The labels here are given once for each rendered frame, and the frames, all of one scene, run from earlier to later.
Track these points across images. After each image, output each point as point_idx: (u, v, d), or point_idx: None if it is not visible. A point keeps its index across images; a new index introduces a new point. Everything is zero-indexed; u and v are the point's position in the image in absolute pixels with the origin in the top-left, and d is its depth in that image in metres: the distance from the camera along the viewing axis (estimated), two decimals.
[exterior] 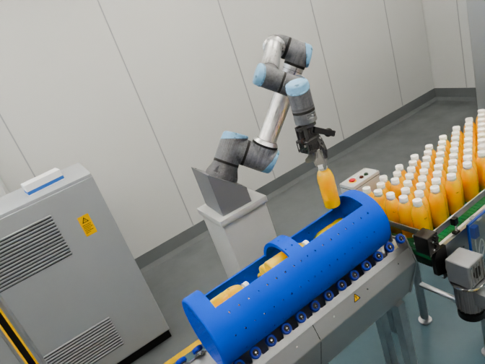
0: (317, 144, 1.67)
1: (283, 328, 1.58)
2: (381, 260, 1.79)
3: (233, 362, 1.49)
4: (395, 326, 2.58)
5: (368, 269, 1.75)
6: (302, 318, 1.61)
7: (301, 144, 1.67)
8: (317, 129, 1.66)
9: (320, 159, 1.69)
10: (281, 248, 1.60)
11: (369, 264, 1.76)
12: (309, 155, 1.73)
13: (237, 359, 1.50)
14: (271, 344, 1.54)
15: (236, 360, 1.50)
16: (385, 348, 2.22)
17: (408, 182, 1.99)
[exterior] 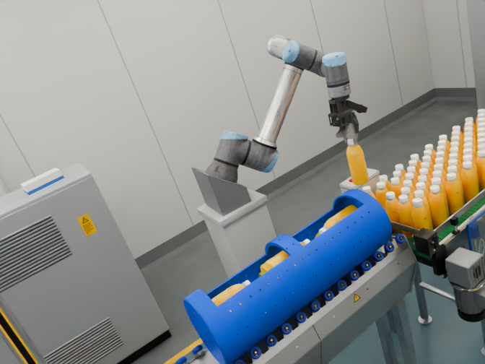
0: (350, 118, 1.70)
1: (283, 327, 1.58)
2: (380, 261, 1.78)
3: (234, 360, 1.50)
4: (395, 326, 2.58)
5: (366, 269, 1.75)
6: (302, 319, 1.61)
7: (333, 117, 1.70)
8: (350, 103, 1.69)
9: (351, 133, 1.72)
10: (282, 247, 1.60)
11: (369, 265, 1.76)
12: (340, 130, 1.76)
13: (239, 358, 1.50)
14: (269, 344, 1.54)
15: (237, 359, 1.50)
16: (385, 348, 2.22)
17: (408, 182, 1.99)
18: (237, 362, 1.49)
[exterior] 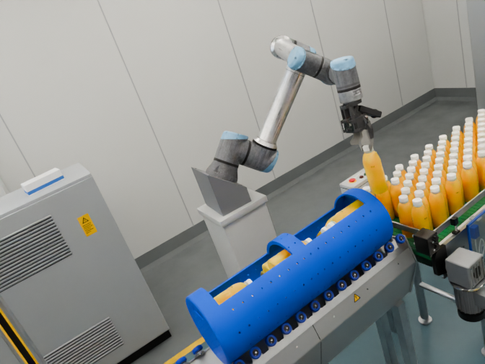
0: (363, 123, 1.62)
1: (284, 326, 1.58)
2: (378, 261, 1.78)
3: (237, 359, 1.50)
4: (395, 326, 2.58)
5: (365, 268, 1.75)
6: (301, 319, 1.60)
7: (346, 123, 1.63)
8: (362, 107, 1.62)
9: (365, 139, 1.63)
10: (283, 245, 1.60)
11: (369, 266, 1.76)
12: (354, 136, 1.68)
13: (241, 359, 1.50)
14: (268, 343, 1.54)
15: (239, 359, 1.50)
16: (385, 348, 2.22)
17: (408, 182, 1.99)
18: (237, 362, 1.49)
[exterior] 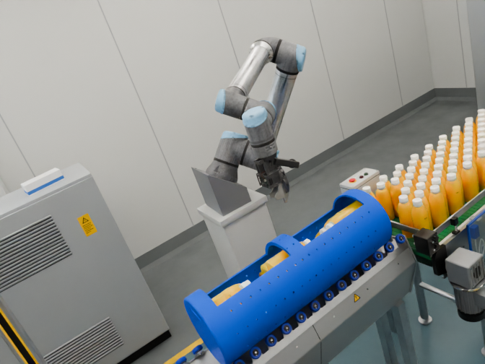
0: (279, 178, 1.53)
1: (283, 327, 1.58)
2: (379, 261, 1.78)
3: (234, 360, 1.50)
4: (395, 326, 2.58)
5: (366, 269, 1.75)
6: (302, 319, 1.61)
7: (261, 178, 1.54)
8: (278, 162, 1.52)
9: (281, 193, 1.56)
10: (282, 246, 1.60)
11: (369, 265, 1.76)
12: (273, 189, 1.59)
13: (239, 358, 1.50)
14: (269, 344, 1.54)
15: (237, 359, 1.50)
16: (385, 348, 2.22)
17: (408, 182, 1.99)
18: (237, 362, 1.49)
